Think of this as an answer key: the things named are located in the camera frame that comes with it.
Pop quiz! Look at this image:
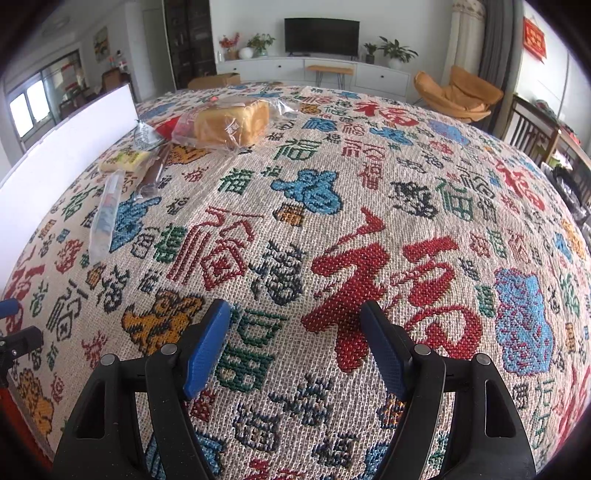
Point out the black display cabinet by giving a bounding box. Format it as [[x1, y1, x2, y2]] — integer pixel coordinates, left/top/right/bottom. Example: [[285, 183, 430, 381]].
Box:
[[164, 0, 218, 90]]

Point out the cluttered wooden side table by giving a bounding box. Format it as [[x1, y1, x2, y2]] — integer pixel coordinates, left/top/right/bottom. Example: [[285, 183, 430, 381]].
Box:
[[554, 129, 591, 190]]

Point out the brown cardboard box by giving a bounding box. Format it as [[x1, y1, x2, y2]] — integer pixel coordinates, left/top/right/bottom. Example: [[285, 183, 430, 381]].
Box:
[[188, 72, 242, 90]]

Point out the sliding glass door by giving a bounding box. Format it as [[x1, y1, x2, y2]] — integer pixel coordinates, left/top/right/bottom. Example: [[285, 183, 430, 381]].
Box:
[[4, 51, 84, 139]]

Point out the covered standing air conditioner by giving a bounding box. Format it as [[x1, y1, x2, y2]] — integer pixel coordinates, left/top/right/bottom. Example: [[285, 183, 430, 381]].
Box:
[[450, 0, 485, 88]]

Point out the red snack packet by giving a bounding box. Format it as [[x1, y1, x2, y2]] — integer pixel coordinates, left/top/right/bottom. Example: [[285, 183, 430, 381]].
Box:
[[156, 115, 183, 139]]

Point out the long white cardboard box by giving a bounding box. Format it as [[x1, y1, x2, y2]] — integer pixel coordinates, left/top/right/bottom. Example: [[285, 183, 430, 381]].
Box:
[[0, 82, 139, 291]]

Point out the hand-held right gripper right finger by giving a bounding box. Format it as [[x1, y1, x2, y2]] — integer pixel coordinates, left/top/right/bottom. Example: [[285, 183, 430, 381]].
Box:
[[359, 300, 539, 480]]

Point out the dark wooden chair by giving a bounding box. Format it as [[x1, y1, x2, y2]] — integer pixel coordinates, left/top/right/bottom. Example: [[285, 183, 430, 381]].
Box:
[[503, 95, 561, 167]]

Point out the red flower plant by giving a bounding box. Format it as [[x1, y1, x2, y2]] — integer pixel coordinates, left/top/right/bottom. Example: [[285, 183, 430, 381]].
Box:
[[218, 33, 241, 61]]

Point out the orange lounge chair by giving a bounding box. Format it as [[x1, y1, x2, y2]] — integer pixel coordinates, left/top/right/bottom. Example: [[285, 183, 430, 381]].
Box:
[[413, 65, 504, 123]]

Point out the bagged bread loaf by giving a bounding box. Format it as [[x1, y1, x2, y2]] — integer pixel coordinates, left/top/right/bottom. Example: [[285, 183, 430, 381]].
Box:
[[172, 98, 296, 151]]

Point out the wooden bench with metal legs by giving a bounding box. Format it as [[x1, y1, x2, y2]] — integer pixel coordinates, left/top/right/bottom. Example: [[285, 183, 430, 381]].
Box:
[[306, 65, 355, 90]]

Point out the clear long snack packet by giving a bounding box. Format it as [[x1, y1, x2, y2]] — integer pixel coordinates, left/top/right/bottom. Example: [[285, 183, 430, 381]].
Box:
[[89, 170, 124, 261]]

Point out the large plant in white pot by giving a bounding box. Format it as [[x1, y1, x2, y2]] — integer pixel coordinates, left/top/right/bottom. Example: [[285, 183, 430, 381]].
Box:
[[379, 37, 419, 70]]

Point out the white television cabinet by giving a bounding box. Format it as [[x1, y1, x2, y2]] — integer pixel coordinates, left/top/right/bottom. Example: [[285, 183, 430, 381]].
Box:
[[215, 55, 411, 100]]

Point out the yellow green snack packet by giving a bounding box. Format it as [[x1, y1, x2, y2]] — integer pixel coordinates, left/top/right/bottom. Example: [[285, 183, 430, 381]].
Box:
[[98, 119, 158, 175]]

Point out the brown snack stick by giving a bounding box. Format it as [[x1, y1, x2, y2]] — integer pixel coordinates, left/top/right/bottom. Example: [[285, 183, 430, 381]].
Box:
[[137, 143, 172, 198]]

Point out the grey curtain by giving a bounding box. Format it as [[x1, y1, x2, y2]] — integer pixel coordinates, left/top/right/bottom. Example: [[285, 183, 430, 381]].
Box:
[[480, 0, 525, 93]]

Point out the printed woven tablecloth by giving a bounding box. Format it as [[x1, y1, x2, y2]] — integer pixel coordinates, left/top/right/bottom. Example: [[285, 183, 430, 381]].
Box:
[[0, 80, 591, 480]]

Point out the green leafy potted plant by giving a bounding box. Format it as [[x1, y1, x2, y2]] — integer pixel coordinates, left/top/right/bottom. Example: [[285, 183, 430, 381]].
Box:
[[247, 33, 276, 58]]

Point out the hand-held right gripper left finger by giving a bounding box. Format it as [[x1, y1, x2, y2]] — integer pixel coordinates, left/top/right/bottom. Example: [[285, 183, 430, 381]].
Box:
[[54, 298, 232, 480]]

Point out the black flat television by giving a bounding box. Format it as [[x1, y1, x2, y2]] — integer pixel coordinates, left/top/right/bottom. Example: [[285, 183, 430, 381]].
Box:
[[284, 17, 361, 57]]

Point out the red wall hanging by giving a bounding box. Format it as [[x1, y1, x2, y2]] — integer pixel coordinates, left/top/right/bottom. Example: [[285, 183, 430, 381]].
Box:
[[523, 16, 548, 61]]

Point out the wall painting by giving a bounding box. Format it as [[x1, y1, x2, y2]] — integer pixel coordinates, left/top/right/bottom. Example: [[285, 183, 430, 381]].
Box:
[[93, 27, 110, 63]]

